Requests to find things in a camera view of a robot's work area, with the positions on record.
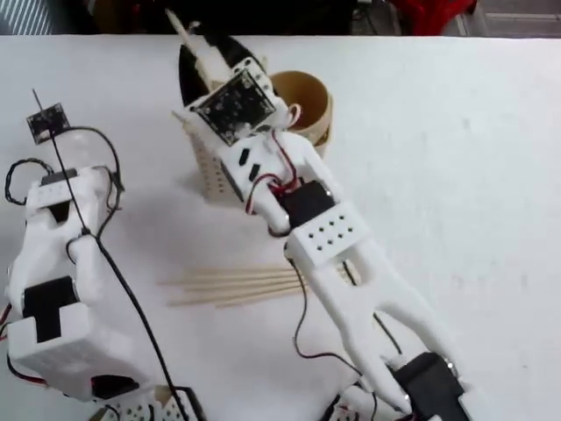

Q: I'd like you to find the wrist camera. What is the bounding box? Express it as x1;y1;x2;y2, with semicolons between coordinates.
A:
191;68;281;146
26;102;67;144

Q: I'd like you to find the black cable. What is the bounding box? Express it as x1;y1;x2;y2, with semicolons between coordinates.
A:
31;89;188;398

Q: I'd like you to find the cream perforated basket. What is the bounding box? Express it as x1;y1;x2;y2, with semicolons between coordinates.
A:
172;109;247;206

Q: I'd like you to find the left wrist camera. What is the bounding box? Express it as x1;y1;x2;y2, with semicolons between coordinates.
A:
26;102;67;144

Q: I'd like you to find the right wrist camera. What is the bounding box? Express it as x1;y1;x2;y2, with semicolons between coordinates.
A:
191;68;281;146

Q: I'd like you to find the brown paper cup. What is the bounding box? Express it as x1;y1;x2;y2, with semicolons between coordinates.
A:
266;68;330;135
306;92;337;158

